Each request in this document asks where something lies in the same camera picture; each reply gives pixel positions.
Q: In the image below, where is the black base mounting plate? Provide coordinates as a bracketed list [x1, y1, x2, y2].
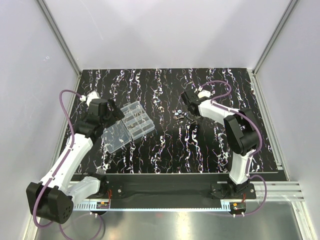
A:
[77, 172, 256, 201]

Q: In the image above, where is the clear plastic compartment box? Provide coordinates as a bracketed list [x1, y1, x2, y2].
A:
[101, 101, 155, 154]

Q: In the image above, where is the aluminium frame post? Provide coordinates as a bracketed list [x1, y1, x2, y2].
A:
[252, 0, 300, 76]
[34, 0, 82, 78]

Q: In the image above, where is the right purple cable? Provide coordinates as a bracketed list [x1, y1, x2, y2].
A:
[198, 80, 270, 217]

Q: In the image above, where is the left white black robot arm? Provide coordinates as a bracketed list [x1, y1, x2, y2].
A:
[26, 91, 125, 228]

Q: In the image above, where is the pile of screws and nuts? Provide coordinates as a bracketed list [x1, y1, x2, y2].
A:
[172, 109, 197, 123]

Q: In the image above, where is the purple cable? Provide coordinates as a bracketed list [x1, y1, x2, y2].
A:
[32, 89, 106, 240]
[198, 80, 270, 217]

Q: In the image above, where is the right aluminium frame post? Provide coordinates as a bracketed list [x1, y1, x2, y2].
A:
[252, 0, 300, 76]

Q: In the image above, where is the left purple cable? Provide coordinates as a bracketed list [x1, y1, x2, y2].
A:
[32, 89, 106, 240]

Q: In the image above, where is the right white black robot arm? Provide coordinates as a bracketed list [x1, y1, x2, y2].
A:
[181, 90, 262, 197]

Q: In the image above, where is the left aluminium frame post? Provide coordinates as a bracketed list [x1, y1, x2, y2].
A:
[34, 0, 82, 78]

